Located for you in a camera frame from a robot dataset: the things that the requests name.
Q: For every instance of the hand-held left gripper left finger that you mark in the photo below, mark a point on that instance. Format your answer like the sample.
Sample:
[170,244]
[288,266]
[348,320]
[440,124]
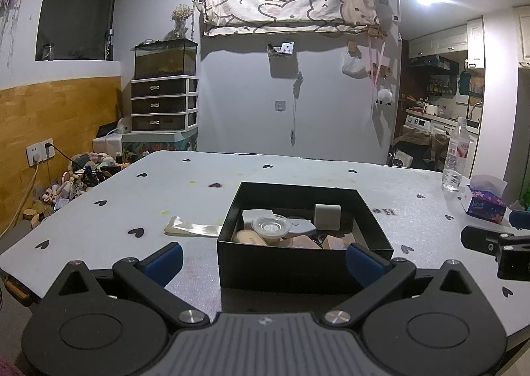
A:
[165,262]

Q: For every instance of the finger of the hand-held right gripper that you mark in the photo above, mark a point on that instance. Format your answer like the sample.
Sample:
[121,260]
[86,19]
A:
[480,238]
[521,220]

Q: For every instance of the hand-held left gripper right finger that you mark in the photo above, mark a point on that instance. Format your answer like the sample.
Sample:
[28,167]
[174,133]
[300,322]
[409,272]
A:
[364,262]

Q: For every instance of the small dark metal object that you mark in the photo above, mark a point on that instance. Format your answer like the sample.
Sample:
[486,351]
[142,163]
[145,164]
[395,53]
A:
[319,239]

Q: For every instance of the white charger plug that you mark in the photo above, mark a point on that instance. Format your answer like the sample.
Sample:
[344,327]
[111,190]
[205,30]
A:
[254,216]
[327,216]

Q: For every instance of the black storage box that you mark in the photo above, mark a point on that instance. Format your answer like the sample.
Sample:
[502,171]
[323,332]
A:
[290,270]

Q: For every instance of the beige plastic case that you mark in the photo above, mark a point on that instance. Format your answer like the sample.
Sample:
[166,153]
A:
[248,238]

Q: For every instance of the clear round plastic container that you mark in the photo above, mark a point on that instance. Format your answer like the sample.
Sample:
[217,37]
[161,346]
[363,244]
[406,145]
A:
[269,227]

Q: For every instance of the purple floral tissue pack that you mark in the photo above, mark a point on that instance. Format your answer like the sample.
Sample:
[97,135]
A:
[484,206]

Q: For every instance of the clear plastic wrapper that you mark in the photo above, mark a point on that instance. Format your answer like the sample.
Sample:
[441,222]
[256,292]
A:
[192,227]

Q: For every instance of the clear water bottle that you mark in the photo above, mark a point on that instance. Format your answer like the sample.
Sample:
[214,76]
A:
[455,152]

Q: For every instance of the chair with brown jacket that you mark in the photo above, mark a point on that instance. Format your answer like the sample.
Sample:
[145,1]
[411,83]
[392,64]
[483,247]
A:
[422,142]

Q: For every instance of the teal patterned cabinet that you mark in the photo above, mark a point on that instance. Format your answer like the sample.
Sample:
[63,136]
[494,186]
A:
[161,144]

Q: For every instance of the pile of plush toys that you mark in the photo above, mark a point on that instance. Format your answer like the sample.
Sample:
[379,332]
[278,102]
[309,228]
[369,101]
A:
[78,179]

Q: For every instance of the white appliance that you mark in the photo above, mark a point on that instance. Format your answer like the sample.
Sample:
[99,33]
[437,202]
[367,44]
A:
[107,144]

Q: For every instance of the washing machine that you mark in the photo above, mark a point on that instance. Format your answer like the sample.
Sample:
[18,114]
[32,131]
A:
[418,122]

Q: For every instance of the white cooking pot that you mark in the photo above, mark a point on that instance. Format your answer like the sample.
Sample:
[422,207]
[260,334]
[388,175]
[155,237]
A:
[430,109]

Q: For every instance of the small wooden stool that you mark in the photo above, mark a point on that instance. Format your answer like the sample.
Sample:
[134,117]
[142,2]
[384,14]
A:
[34,214]

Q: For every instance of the white drawer unit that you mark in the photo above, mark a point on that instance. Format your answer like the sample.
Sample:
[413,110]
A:
[161,104]

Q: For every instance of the white sheep plush toy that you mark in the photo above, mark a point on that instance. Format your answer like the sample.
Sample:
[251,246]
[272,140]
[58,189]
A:
[384,97]

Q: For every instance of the upper kitchen cabinets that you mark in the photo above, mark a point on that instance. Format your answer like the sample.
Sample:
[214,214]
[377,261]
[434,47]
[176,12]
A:
[439,42]

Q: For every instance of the white hanging bag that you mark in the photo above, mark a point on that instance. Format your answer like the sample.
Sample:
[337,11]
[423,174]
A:
[354,65]

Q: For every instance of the glass fish tank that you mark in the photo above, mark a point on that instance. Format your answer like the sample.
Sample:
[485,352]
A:
[165,61]

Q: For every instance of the dark bottle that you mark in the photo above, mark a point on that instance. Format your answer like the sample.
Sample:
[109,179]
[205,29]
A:
[109,44]

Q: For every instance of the dried flower bunch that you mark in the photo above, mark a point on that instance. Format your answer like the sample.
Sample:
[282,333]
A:
[182,15]

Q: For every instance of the dark window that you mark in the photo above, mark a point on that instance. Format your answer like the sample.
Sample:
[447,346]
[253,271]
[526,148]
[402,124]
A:
[78,7]

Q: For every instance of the printed cloth cover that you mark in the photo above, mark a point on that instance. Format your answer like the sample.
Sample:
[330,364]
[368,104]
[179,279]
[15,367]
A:
[290,1]

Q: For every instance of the white wall socket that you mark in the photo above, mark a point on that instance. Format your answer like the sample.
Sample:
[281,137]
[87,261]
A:
[40,151]

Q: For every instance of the wall hook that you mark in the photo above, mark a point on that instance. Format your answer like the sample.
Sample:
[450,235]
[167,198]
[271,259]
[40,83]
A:
[280,106]

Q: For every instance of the wooden wall sign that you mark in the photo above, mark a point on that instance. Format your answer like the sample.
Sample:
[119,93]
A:
[376,33]

